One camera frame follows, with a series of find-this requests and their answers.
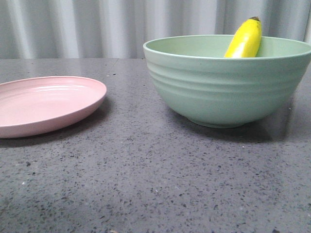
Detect yellow banana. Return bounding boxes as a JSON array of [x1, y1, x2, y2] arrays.
[[224, 17, 262, 58]]

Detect pink plate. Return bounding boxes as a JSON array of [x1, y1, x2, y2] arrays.
[[0, 76, 107, 138]]

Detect green ribbed bowl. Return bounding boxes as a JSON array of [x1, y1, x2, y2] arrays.
[[143, 35, 311, 128]]

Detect white pleated curtain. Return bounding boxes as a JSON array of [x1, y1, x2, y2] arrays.
[[0, 0, 311, 59]]

